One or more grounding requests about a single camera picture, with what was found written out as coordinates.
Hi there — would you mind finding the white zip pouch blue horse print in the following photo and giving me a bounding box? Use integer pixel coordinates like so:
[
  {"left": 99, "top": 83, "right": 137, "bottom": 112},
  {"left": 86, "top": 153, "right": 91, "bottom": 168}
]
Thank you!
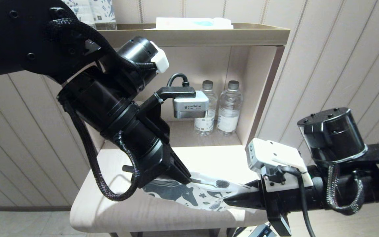
[{"left": 142, "top": 171, "right": 264, "bottom": 213}]

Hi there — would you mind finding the grey toothbrush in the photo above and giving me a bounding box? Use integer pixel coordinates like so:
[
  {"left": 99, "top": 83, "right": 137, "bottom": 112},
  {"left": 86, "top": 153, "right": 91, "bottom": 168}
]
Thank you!
[{"left": 189, "top": 178, "right": 231, "bottom": 189}]

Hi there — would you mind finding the grey robot base chassis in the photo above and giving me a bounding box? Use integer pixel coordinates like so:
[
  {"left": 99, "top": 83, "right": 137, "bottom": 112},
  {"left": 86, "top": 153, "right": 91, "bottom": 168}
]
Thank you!
[{"left": 247, "top": 225, "right": 274, "bottom": 237}]

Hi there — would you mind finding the clear water bottle dotted label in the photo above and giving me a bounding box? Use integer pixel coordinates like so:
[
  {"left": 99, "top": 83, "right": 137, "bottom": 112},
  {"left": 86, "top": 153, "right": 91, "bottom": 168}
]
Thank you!
[{"left": 194, "top": 81, "right": 218, "bottom": 136}]

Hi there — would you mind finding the clear water bottle plain label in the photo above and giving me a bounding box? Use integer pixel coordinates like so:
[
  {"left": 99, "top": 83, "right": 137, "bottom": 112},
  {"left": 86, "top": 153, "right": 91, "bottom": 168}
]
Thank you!
[{"left": 216, "top": 81, "right": 243, "bottom": 136}]

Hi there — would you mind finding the beige wooden shelf unit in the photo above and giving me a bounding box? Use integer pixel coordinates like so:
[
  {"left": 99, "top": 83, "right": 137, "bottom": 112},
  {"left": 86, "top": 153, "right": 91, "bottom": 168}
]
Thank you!
[{"left": 69, "top": 22, "right": 291, "bottom": 237}]

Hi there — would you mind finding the brown shelf tray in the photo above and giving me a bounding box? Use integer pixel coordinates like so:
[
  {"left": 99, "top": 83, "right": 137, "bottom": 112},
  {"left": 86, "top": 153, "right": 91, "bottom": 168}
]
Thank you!
[{"left": 96, "top": 23, "right": 291, "bottom": 47}]

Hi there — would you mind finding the flat white blue packet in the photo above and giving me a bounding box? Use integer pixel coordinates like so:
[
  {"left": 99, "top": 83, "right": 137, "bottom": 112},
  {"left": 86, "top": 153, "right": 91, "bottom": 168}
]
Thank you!
[{"left": 147, "top": 17, "right": 234, "bottom": 30}]

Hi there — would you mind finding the small blue printed white pouch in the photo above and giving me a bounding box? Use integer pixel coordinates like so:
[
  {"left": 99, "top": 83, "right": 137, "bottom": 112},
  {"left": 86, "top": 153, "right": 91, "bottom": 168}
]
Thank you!
[{"left": 89, "top": 0, "right": 117, "bottom": 30}]

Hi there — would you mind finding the large blue printed white pouch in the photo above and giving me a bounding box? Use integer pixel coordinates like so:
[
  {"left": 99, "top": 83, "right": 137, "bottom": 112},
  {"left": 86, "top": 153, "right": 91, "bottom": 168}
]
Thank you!
[{"left": 63, "top": 0, "right": 97, "bottom": 29}]

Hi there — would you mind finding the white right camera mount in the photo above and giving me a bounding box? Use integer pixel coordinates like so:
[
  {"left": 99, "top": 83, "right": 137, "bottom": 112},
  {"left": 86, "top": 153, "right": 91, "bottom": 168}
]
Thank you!
[{"left": 249, "top": 138, "right": 313, "bottom": 193}]

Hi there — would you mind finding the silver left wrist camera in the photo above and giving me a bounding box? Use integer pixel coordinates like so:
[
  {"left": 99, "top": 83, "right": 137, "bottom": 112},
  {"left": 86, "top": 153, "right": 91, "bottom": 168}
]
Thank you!
[{"left": 173, "top": 91, "right": 210, "bottom": 119}]

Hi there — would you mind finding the braided grey right arm cable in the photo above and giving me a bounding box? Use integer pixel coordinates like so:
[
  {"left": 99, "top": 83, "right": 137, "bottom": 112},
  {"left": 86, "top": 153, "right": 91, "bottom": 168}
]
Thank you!
[{"left": 326, "top": 164, "right": 364, "bottom": 215}]

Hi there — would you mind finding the braided black left arm cable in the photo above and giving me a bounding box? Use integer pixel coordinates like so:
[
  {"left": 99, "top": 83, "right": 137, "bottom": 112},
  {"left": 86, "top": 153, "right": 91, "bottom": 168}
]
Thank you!
[{"left": 45, "top": 18, "right": 141, "bottom": 202}]

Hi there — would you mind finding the black left camera cable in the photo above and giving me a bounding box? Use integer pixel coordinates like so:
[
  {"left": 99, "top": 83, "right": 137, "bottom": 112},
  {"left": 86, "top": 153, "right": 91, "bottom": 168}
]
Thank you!
[{"left": 155, "top": 73, "right": 196, "bottom": 104}]

